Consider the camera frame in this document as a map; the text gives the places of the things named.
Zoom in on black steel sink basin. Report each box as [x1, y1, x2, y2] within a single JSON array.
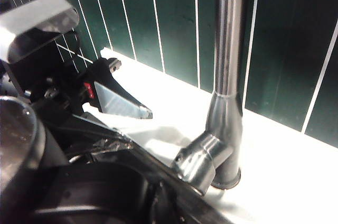
[[34, 107, 238, 224]]

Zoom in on black steel-rimmed mug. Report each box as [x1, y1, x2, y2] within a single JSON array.
[[0, 96, 148, 224]]

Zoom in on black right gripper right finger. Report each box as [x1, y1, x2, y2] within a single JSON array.
[[155, 181, 191, 224]]

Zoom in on dark metal kitchen faucet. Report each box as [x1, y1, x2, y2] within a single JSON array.
[[171, 0, 248, 195]]

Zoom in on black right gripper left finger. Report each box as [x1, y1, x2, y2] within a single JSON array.
[[105, 179, 154, 224]]

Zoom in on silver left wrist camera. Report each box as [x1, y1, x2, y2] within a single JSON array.
[[0, 0, 80, 63]]

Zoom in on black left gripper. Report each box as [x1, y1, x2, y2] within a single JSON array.
[[7, 36, 153, 120]]

